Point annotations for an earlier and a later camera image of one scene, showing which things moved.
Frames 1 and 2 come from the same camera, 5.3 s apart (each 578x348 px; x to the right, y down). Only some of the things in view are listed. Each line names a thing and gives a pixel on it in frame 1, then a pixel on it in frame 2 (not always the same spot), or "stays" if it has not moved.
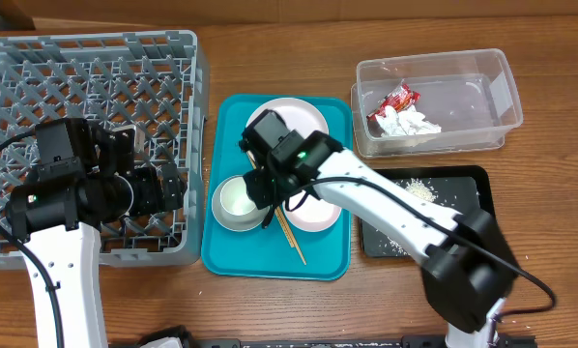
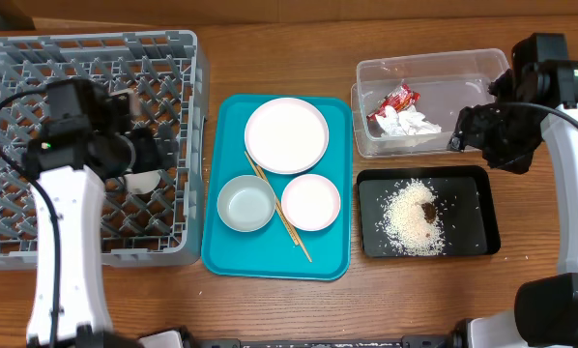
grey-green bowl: [233, 208] stays
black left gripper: [153, 200] -> [150, 157]
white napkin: [407, 122] stays
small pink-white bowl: [312, 215] stays
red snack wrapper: [398, 100] stays
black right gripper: [258, 188] -> [474, 129]
